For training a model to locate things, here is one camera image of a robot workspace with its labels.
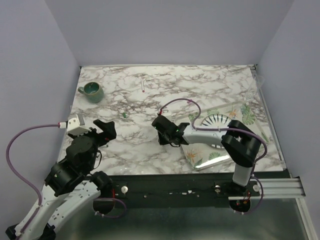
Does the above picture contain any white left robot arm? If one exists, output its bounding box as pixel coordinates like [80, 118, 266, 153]
[5, 118, 117, 240]

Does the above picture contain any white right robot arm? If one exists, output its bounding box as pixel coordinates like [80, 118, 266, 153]
[151, 115, 268, 196]

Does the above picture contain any pink tipped white pen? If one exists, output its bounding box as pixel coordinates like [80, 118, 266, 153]
[140, 78, 145, 93]

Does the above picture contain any leaf pattern glass tray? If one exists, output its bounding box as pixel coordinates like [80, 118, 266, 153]
[174, 101, 269, 171]

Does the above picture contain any green ceramic mug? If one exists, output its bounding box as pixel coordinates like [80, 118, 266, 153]
[77, 81, 105, 104]

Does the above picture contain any striped white blue plate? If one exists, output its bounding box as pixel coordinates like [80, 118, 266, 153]
[201, 113, 238, 151]

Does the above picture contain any black mounting base bar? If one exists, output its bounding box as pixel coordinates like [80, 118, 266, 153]
[110, 173, 260, 209]

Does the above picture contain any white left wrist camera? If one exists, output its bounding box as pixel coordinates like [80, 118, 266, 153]
[58, 114, 89, 136]

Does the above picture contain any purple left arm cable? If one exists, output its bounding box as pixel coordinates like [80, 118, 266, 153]
[6, 123, 127, 235]

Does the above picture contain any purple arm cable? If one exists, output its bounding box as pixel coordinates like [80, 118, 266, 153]
[6, 123, 127, 235]
[159, 98, 268, 216]

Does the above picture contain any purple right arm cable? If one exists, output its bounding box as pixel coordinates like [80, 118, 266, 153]
[159, 98, 268, 216]

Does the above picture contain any aluminium frame rail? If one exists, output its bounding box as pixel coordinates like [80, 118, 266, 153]
[228, 178, 306, 201]

